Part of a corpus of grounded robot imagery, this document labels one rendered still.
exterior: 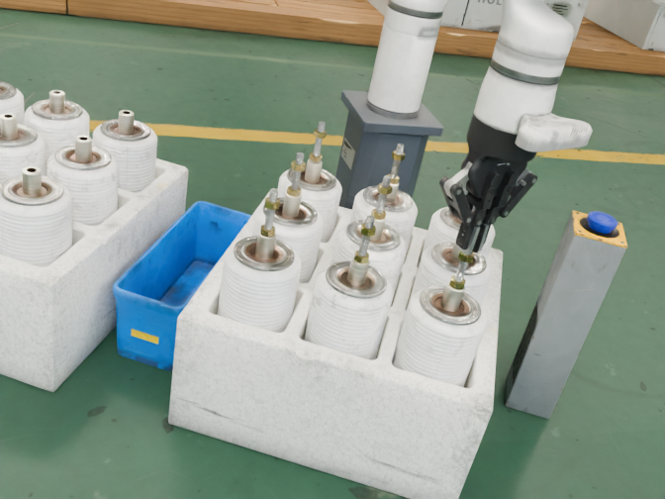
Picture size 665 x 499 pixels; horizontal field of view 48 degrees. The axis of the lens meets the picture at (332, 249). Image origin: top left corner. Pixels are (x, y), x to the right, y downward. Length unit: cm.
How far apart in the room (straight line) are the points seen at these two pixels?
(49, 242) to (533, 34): 63
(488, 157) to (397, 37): 50
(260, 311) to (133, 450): 25
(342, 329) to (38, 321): 39
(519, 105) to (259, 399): 47
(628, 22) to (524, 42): 281
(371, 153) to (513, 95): 56
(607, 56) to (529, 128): 255
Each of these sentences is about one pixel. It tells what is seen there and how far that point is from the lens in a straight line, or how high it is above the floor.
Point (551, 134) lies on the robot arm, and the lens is 74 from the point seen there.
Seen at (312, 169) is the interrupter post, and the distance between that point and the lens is 111.
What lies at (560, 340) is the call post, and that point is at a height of 15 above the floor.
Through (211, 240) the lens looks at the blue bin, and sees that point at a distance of 132.
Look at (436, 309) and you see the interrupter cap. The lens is 89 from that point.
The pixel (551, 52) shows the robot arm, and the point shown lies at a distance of 75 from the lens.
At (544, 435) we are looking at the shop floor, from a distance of 118.
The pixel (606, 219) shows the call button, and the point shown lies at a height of 33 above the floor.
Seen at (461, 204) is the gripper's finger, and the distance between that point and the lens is 80.
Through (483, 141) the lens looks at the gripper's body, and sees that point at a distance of 78.
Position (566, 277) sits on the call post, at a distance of 107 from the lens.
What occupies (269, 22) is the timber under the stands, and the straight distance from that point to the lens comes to 268.
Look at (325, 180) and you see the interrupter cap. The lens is 113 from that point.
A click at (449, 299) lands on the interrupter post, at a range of 89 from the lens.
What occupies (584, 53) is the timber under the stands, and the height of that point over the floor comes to 6.
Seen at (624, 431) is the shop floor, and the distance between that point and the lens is 126.
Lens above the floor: 74
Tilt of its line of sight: 31 degrees down
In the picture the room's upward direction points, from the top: 12 degrees clockwise
